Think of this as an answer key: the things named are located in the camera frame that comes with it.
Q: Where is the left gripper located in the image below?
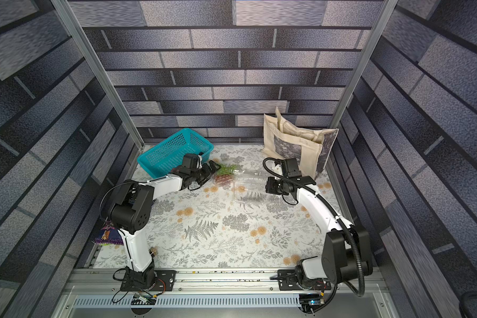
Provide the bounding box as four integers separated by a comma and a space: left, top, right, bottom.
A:
191, 160, 223, 184

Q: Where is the teal plastic basket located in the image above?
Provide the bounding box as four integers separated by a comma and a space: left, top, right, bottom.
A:
137, 128, 214, 179

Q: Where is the red grape bunch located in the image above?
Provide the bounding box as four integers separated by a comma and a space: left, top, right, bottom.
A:
214, 175, 234, 187

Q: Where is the green grape bunch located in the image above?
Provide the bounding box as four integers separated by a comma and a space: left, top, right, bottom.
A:
215, 164, 240, 176

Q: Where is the clear clamshell container front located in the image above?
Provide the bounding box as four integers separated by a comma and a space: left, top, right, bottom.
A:
213, 163, 241, 187

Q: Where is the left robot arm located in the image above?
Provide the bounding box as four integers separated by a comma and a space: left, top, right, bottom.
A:
105, 154, 221, 292

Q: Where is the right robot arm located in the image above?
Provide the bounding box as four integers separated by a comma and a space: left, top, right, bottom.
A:
262, 158, 372, 297

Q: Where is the beige canvas tote bag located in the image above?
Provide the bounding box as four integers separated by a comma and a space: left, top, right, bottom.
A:
263, 109, 339, 178

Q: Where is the floral tablecloth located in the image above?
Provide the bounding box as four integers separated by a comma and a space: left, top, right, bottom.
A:
92, 144, 362, 269

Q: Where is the purple snack bag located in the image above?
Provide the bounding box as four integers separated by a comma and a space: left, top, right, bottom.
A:
94, 221, 123, 245

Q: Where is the black corrugated cable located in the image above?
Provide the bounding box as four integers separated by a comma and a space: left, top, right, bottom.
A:
262, 157, 366, 315

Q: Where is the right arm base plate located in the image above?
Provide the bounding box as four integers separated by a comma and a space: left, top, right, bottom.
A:
270, 269, 332, 291

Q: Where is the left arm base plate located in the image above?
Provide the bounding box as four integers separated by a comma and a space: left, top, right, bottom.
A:
120, 268, 177, 292

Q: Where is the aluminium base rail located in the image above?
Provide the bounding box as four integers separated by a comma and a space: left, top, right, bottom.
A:
51, 267, 400, 318

